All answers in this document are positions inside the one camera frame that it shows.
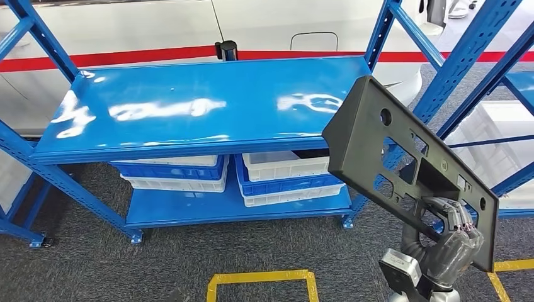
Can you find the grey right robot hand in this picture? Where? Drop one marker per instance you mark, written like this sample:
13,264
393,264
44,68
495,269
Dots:
450,254

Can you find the black plastic mounting plate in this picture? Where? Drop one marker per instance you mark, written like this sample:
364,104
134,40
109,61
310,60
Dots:
363,137

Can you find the black plastic part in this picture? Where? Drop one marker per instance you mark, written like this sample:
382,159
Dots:
313,153

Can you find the blue metal shelf rack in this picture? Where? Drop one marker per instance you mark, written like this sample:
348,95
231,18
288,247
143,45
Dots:
167,100
521,83
16,229

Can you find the yellow floor tape square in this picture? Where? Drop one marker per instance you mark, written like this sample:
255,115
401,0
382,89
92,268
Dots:
513,265
258,276

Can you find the large white plastic crate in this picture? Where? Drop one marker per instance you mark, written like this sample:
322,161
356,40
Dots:
492,137

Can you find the white wheeled base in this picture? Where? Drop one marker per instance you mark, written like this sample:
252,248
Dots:
459,12

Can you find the dark grey upright panel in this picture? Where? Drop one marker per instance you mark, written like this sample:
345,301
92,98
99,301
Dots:
436,12

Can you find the white car with red stripe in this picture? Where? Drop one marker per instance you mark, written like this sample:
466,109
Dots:
125,25

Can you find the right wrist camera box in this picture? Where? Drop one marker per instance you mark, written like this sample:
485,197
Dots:
400,271

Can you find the black barrier post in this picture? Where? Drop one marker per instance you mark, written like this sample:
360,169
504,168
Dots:
227,51

